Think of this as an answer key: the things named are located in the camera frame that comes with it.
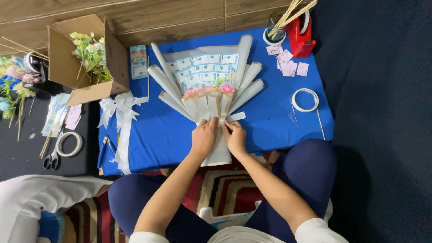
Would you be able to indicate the person's left hand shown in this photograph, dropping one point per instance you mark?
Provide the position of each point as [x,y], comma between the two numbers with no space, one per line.
[203,138]

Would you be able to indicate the person's right hand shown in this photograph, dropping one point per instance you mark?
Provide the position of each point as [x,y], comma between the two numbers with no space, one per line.
[236,140]

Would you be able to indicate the white paper banknote bouquet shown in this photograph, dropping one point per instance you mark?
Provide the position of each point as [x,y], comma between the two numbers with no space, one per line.
[206,84]

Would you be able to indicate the white paper strip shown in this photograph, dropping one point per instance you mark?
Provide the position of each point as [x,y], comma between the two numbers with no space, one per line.
[236,116]

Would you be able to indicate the blue table cloth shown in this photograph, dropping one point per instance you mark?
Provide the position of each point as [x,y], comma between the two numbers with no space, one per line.
[270,118]

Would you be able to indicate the striped woven rug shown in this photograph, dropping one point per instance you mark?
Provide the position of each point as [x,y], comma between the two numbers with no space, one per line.
[233,189]

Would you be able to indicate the white tape roll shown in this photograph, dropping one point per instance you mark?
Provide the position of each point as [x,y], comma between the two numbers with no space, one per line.
[76,148]
[297,106]
[270,42]

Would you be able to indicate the person's navy trousers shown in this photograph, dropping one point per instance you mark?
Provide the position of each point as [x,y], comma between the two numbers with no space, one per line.
[307,168]

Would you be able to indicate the white plastic container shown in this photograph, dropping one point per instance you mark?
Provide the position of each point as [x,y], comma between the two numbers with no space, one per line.
[211,216]

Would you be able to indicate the white satin ribbon bow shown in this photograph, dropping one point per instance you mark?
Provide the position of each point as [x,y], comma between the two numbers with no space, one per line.
[123,111]

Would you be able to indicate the single wooden skewer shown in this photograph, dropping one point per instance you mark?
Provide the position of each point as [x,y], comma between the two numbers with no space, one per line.
[320,125]

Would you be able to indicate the pile of pink paper cards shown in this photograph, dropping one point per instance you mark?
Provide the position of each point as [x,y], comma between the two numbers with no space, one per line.
[287,65]

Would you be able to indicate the pink paper card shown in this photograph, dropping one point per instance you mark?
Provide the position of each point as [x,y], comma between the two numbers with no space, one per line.
[302,69]

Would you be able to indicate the stack of banknotes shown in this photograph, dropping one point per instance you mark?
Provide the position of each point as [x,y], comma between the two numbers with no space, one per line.
[138,62]

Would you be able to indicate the red tape dispenser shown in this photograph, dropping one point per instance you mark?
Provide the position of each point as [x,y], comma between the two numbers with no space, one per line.
[299,40]

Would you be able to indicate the person's white shirt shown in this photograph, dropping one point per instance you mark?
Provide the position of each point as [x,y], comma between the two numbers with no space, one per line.
[314,233]

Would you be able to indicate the clear drinking glass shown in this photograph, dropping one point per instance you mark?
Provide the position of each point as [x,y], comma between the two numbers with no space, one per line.
[275,25]

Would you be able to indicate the pale pink card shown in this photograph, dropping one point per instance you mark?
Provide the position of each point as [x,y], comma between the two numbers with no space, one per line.
[73,116]

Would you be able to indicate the bundle of wooden skewers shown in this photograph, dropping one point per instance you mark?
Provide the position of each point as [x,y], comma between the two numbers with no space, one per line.
[290,15]

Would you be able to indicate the artificial green white flowers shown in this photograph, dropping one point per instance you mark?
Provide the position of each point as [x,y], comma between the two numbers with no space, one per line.
[91,55]

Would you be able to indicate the stack of clear plastic sleeves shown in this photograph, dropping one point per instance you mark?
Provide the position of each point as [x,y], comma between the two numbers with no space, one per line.
[55,113]

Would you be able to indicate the short wooden sticks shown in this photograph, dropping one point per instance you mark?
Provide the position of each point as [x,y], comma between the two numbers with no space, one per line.
[45,145]

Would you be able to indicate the open cardboard box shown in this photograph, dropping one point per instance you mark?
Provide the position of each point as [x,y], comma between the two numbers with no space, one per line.
[62,64]

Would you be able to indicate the black tape dispenser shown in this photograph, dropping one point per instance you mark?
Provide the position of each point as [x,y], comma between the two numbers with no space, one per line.
[37,69]

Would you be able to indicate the heap of artificial flowers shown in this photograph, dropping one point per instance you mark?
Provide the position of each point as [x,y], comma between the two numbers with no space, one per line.
[13,91]

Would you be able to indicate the long wooden skewers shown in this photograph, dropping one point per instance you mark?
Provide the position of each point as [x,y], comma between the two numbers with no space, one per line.
[25,47]

